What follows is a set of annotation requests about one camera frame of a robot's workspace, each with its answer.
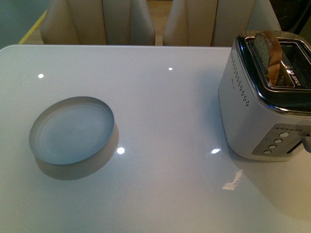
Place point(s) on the silver two-slot toaster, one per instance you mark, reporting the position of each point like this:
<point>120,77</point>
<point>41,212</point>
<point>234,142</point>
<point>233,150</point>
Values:
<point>265,121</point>

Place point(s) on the slice of brown bread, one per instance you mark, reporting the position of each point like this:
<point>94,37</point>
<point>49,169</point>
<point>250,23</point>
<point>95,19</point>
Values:
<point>268,48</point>

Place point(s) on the grey round plate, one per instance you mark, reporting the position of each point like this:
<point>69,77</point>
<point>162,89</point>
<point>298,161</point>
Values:
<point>71,130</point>

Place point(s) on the right beige chair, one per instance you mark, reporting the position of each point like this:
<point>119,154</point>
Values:
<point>216,22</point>

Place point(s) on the beige chair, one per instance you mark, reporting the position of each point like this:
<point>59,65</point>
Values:
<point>98,22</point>
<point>216,22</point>

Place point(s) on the left beige chair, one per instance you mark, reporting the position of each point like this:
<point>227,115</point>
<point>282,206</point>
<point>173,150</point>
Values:
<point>98,22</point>

